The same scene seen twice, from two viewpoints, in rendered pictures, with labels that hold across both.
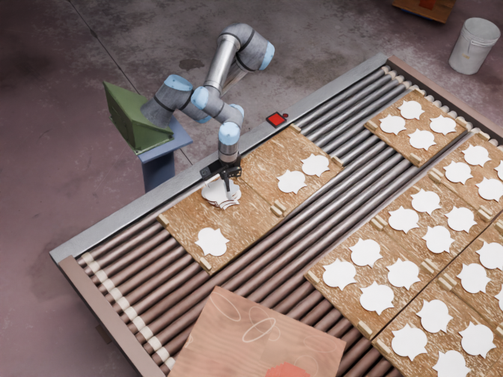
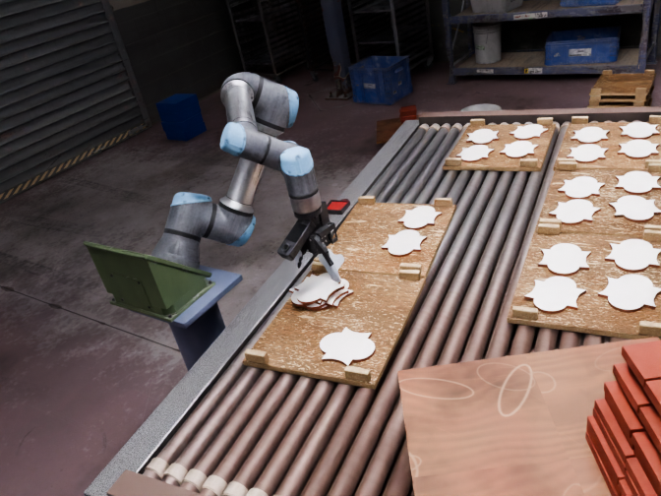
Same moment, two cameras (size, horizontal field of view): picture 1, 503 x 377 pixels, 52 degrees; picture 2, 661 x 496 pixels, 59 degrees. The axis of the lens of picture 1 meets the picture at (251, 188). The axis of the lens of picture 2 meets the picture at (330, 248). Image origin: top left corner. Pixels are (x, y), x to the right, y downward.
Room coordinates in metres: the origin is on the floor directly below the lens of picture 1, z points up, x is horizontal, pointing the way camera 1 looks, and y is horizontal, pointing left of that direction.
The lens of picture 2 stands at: (-0.01, 0.32, 1.86)
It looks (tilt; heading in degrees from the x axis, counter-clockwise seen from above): 30 degrees down; 349
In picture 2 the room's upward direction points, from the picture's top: 12 degrees counter-clockwise
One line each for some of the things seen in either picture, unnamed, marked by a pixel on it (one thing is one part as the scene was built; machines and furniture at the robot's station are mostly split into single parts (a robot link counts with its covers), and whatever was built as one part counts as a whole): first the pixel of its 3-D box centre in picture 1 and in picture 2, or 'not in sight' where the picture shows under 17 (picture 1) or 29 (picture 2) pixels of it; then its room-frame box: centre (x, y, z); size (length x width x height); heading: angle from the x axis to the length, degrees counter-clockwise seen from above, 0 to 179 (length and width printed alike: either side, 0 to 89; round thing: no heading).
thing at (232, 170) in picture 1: (228, 164); (314, 227); (1.31, 0.10, 1.15); 0.09 x 0.08 x 0.12; 121
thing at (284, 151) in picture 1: (287, 168); (387, 236); (1.51, -0.15, 0.93); 0.41 x 0.35 x 0.02; 141
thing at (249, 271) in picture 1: (328, 209); (474, 251); (1.33, -0.35, 0.90); 1.95 x 0.05 x 0.05; 138
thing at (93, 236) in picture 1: (250, 142); (319, 242); (1.68, 0.04, 0.89); 2.08 x 0.09 x 0.06; 138
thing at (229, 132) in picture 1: (228, 138); (298, 171); (1.31, 0.11, 1.31); 0.09 x 0.08 x 0.11; 178
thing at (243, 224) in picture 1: (220, 218); (338, 319); (1.19, 0.11, 0.93); 0.41 x 0.35 x 0.02; 139
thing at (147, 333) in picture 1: (320, 203); (457, 250); (1.37, -0.32, 0.90); 1.95 x 0.05 x 0.05; 138
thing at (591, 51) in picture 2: not in sight; (582, 45); (4.83, -3.34, 0.25); 0.62 x 0.42 x 0.22; 48
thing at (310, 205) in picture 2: (227, 151); (304, 201); (1.31, 0.11, 1.23); 0.08 x 0.08 x 0.05
